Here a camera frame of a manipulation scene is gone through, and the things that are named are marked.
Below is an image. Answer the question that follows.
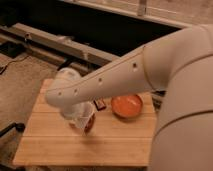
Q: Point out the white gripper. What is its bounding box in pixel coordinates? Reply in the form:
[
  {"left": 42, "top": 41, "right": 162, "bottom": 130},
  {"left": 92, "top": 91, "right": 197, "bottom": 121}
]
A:
[{"left": 61, "top": 103, "right": 84, "bottom": 120}]

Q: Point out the red chili pepper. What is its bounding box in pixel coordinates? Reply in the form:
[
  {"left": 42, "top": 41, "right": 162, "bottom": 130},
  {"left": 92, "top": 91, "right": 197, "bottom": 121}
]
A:
[{"left": 84, "top": 114, "right": 95, "bottom": 134}]

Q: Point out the orange ceramic bowl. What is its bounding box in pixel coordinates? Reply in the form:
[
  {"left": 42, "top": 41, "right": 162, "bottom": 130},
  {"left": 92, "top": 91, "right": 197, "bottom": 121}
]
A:
[{"left": 111, "top": 94, "right": 143, "bottom": 118}]

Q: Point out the black cable on floor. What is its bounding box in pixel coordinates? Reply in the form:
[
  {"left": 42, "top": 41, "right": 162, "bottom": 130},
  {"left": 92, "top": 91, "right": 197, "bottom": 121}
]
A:
[{"left": 0, "top": 54, "right": 30, "bottom": 75}]

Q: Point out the wooden table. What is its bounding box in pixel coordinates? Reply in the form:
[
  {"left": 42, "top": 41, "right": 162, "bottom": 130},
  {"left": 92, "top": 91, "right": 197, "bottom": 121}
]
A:
[{"left": 13, "top": 79, "right": 156, "bottom": 167}]

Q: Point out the black handle at left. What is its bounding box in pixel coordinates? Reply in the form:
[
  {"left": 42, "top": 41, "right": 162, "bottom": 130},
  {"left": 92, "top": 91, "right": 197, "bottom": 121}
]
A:
[{"left": 0, "top": 122, "right": 25, "bottom": 137}]

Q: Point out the brown chocolate bar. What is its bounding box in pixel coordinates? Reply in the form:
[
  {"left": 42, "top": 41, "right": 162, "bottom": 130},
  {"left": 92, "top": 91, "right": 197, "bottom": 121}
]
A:
[{"left": 94, "top": 99, "right": 106, "bottom": 111}]

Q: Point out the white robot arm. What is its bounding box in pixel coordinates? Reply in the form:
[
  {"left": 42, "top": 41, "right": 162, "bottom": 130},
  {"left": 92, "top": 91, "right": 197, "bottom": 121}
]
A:
[{"left": 46, "top": 24, "right": 213, "bottom": 171}]

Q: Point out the white ceramic cup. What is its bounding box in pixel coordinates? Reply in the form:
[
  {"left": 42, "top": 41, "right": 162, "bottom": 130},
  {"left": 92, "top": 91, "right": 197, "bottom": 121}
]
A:
[{"left": 70, "top": 102, "right": 95, "bottom": 130}]

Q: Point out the long metal beam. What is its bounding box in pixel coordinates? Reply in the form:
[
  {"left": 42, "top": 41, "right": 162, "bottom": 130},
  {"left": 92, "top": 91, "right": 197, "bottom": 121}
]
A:
[{"left": 0, "top": 23, "right": 118, "bottom": 66}]

